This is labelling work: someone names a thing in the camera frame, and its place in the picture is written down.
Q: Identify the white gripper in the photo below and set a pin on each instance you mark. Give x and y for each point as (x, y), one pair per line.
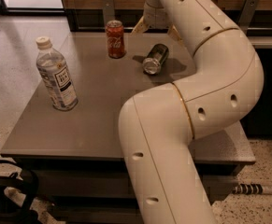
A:
(156, 20)

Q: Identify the green soda can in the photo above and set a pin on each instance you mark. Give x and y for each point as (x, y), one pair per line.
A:
(153, 63)

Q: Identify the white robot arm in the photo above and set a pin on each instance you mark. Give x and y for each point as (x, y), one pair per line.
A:
(157, 125)

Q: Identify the red cola can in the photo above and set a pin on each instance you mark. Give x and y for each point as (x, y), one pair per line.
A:
(115, 39)

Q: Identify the clear plastic tea bottle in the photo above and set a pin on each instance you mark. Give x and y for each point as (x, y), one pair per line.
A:
(54, 71)

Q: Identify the grey drawer cabinet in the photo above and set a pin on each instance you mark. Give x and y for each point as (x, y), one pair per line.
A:
(90, 131)

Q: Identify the black chair base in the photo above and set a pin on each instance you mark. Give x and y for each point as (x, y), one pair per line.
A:
(12, 213)

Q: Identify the left metal wall bracket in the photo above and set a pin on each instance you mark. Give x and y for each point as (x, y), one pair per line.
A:
(108, 10)

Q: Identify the metal wall bracket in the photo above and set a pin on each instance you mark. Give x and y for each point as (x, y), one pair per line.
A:
(246, 14)
(108, 10)

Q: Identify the right metal wall bracket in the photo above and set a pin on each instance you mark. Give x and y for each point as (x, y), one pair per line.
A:
(246, 14)

